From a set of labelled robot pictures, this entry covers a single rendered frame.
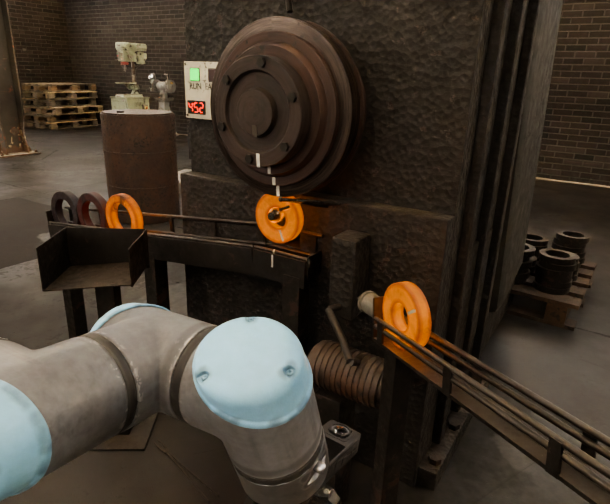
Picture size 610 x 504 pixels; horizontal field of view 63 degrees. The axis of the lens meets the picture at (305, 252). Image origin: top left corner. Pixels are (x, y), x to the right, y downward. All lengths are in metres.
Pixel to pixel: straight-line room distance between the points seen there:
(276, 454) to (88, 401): 0.15
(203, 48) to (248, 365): 1.47
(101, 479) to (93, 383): 1.42
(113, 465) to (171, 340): 1.42
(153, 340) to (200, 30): 1.43
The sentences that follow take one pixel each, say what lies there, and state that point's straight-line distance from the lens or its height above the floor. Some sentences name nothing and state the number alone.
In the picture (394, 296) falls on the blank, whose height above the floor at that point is 0.74.
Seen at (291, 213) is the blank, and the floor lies 0.84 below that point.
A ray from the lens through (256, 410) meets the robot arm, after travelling 0.40.
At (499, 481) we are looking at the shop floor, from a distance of 1.88.
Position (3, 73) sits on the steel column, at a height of 1.09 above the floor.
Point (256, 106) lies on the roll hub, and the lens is 1.34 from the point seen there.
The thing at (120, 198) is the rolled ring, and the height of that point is 0.76.
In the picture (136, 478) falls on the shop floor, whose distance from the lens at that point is 1.81.
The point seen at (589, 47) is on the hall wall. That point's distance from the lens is 7.28.
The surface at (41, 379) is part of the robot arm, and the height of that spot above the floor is 1.00.
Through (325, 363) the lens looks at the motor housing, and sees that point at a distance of 1.33.
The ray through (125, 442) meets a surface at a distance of 1.93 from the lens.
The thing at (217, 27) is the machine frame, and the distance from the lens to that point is 1.75.
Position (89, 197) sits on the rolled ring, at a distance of 2.14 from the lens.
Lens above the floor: 1.21
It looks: 20 degrees down
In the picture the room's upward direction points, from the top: 2 degrees clockwise
